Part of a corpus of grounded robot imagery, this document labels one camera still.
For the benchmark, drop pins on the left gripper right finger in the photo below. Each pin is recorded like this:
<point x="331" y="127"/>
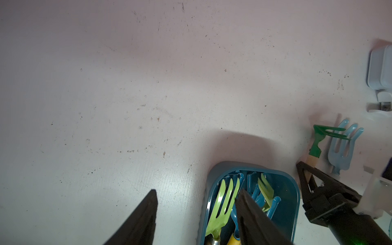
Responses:
<point x="254" y="225"/>

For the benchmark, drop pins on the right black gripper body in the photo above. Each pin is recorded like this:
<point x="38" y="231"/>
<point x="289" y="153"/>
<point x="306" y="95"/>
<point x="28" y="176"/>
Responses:
<point x="330" y="202"/>

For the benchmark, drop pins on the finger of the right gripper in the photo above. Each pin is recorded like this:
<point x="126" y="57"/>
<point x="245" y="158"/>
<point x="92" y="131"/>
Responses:
<point x="309" y="187"/>
<point x="329" y="181"/>

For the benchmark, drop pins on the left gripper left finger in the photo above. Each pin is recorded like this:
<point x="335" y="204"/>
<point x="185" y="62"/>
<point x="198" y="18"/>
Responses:
<point x="139" y="227"/>

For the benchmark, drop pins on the light blue hand fork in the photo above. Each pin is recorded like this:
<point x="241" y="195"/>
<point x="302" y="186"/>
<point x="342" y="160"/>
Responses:
<point x="341" y="150"/>

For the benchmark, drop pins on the blue fork yellow handle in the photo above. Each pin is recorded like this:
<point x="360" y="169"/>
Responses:
<point x="263" y="194"/>

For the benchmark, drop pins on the teal storage box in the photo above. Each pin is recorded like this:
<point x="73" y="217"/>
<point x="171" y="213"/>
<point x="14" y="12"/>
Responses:
<point x="284" y="186"/>

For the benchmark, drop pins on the lime green hand fork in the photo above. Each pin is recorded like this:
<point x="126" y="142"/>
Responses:
<point x="222" y="208"/>

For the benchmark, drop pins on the dark green hand rake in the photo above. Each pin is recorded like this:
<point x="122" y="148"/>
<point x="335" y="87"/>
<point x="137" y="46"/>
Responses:
<point x="320" y="133"/>

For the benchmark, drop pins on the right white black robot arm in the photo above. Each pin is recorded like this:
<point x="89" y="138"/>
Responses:
<point x="350" y="228"/>

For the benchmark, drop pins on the translucent plastic lidded box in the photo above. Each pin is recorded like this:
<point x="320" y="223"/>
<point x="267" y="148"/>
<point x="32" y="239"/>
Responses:
<point x="380" y="68"/>

